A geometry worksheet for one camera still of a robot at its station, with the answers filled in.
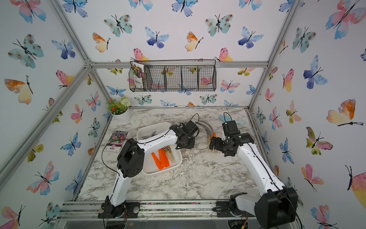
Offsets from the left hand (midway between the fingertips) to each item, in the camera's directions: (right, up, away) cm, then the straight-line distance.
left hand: (193, 145), depth 91 cm
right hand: (+14, +1, -11) cm, 18 cm away
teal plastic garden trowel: (+28, +17, +22) cm, 40 cm away
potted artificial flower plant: (-51, +23, +10) cm, 57 cm away
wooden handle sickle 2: (+11, +3, +10) cm, 15 cm away
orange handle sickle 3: (+16, +5, +12) cm, 21 cm away
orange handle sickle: (-22, -10, -2) cm, 24 cm away
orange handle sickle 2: (-17, -8, -1) cm, 19 cm away
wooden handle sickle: (-15, -6, -1) cm, 16 cm away
